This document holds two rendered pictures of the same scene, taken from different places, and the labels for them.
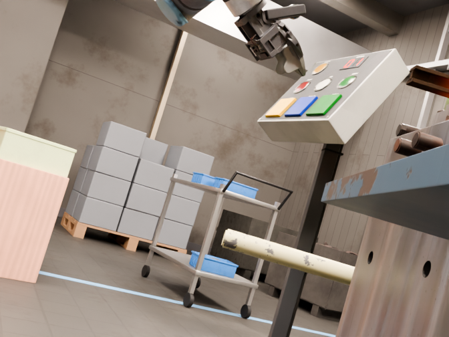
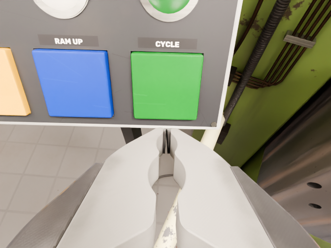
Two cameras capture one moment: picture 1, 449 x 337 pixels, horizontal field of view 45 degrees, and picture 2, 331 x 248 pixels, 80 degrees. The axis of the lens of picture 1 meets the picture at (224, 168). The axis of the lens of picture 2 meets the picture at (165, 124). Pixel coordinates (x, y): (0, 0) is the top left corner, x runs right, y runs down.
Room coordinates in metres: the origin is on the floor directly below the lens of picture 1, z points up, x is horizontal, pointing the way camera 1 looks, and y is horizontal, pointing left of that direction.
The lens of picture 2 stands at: (1.29, -0.06, 1.18)
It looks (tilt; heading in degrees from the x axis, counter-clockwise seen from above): 58 degrees down; 296
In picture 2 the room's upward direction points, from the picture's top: 2 degrees clockwise
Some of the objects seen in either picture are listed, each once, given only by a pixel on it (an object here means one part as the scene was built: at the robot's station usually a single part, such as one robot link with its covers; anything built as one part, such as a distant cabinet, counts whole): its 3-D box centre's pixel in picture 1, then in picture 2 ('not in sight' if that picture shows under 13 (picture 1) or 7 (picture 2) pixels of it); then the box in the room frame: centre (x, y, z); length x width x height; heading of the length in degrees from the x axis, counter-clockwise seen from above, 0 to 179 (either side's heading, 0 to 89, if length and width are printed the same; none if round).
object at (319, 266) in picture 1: (313, 264); (195, 172); (1.29, -0.26, 0.62); 0.44 x 0.05 x 0.05; 92
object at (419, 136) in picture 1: (427, 143); not in sight; (0.83, -0.29, 0.87); 0.04 x 0.03 x 0.03; 92
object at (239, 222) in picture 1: (262, 250); not in sight; (6.92, -0.76, 0.35); 1.05 x 0.84 x 0.71; 114
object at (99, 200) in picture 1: (137, 190); not in sight; (6.21, 0.88, 0.62); 1.25 x 0.83 x 1.23; 115
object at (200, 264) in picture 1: (212, 235); not in sight; (4.12, -0.06, 0.48); 1.02 x 0.59 x 0.96; 34
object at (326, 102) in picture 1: (324, 106); (166, 87); (1.36, -0.20, 1.01); 0.07 x 0.05 x 0.07; 27
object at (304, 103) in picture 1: (301, 107); (77, 84); (1.45, -0.15, 1.01); 0.07 x 0.05 x 0.07; 27
